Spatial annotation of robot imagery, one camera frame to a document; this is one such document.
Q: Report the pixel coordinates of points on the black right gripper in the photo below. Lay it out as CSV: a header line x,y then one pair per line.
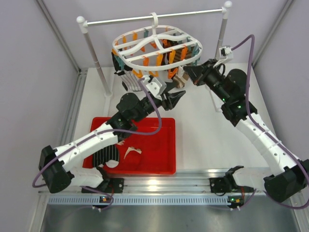
x,y
198,74

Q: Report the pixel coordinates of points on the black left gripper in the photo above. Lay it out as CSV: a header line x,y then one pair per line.
x,y
171,99

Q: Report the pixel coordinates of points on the white clip sock hanger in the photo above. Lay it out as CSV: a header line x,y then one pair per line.
x,y
151,49

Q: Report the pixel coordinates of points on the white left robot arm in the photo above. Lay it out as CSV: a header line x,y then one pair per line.
x,y
58,166

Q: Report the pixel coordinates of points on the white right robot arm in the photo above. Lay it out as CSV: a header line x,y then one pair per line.
x,y
286,174

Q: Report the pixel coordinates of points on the hanging brown striped sock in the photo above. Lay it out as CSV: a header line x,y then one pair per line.
x,y
180,77

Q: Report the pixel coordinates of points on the hanging black striped sock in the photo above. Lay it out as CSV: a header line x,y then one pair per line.
x,y
124,72

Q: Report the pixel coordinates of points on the red plastic tray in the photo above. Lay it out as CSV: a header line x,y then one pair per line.
x,y
158,152

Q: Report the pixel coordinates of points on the black white striped sock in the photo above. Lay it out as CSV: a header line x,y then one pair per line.
x,y
108,156

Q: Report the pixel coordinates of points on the white drying rack stand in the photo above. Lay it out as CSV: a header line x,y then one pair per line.
x,y
84,26

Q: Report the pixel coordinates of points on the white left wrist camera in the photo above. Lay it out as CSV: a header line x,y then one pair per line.
x,y
154,85

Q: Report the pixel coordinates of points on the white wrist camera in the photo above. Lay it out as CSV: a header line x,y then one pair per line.
x,y
225,55
154,85

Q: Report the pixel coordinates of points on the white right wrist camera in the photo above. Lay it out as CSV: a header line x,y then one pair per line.
x,y
225,55

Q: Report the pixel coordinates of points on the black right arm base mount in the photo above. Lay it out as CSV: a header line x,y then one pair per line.
x,y
219,186

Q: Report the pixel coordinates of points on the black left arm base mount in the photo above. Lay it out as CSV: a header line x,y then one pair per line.
x,y
114,185

